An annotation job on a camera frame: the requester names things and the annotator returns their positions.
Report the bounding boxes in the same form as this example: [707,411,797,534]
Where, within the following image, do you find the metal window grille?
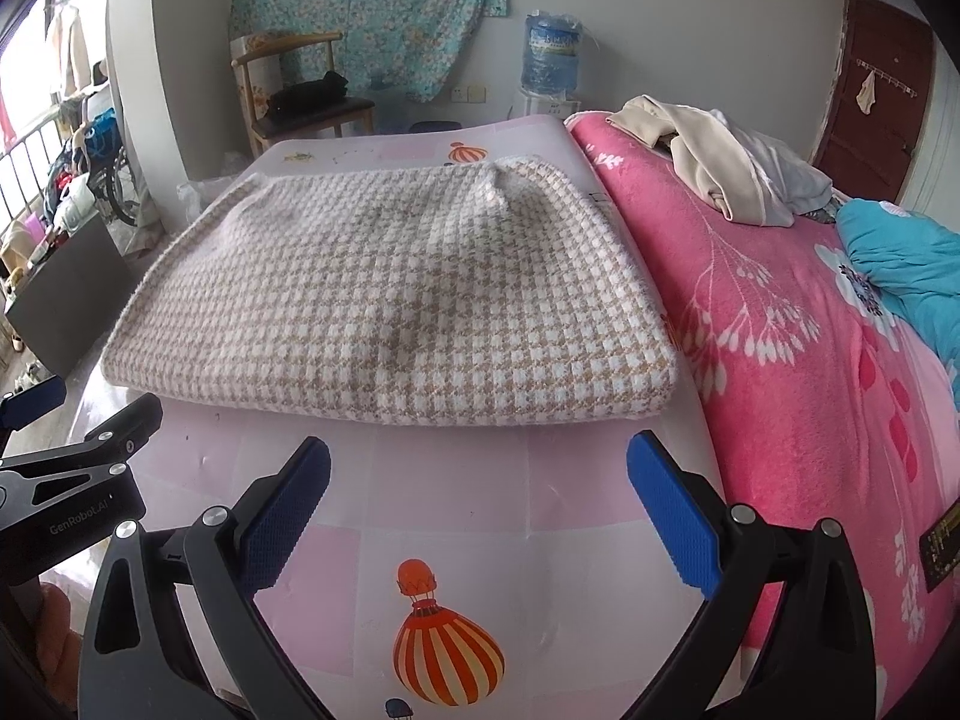
[0,120,76,256]

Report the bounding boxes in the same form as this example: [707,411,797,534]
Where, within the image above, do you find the brown wooden door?
[814,0,938,200]

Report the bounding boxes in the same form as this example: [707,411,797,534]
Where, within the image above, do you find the blue quilt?
[834,199,960,398]

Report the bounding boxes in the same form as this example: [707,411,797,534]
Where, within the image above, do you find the blue bag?
[82,109,119,158]

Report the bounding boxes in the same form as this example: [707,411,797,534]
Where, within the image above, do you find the hanging beige coat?
[45,11,95,98]

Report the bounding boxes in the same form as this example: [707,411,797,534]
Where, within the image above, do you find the blue water jug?
[521,9,582,97]

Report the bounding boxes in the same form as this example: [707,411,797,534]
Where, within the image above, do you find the teal floral hanging cloth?
[229,0,511,104]

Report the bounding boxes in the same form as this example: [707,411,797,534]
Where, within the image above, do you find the beige garment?
[606,94,796,227]

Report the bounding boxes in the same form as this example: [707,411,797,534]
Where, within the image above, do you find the wooden chair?
[231,31,376,160]

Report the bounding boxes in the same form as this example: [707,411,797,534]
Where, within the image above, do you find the white door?
[896,90,960,218]

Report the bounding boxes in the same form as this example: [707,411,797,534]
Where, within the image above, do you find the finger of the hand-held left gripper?
[0,392,164,482]
[0,375,67,451]

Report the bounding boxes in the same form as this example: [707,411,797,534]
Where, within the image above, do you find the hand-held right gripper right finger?
[626,431,878,720]

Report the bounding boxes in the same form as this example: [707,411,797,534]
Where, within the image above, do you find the light grey garment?
[709,109,835,226]

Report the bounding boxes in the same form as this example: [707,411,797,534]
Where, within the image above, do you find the wheelchair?
[75,109,162,226]

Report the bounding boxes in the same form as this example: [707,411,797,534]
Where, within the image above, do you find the metal hook rail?
[855,56,920,100]

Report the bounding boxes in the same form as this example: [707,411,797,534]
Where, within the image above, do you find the white plastic bag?
[176,150,252,233]

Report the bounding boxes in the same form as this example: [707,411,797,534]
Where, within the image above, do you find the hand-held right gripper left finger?
[79,435,335,720]

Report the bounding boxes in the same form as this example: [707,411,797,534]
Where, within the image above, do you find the dark grey board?
[4,214,132,376]

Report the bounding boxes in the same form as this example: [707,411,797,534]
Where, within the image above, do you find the beige houndstooth fuzzy coat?
[101,154,683,427]

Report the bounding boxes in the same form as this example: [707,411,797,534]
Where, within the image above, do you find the black printed tag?
[919,499,960,593]

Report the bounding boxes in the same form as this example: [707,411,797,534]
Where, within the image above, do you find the white water dispenser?
[514,90,582,121]

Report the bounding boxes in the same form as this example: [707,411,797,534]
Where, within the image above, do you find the pink floral blanket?
[564,111,960,646]

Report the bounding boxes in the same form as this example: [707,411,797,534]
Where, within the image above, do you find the black bag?
[266,71,350,119]

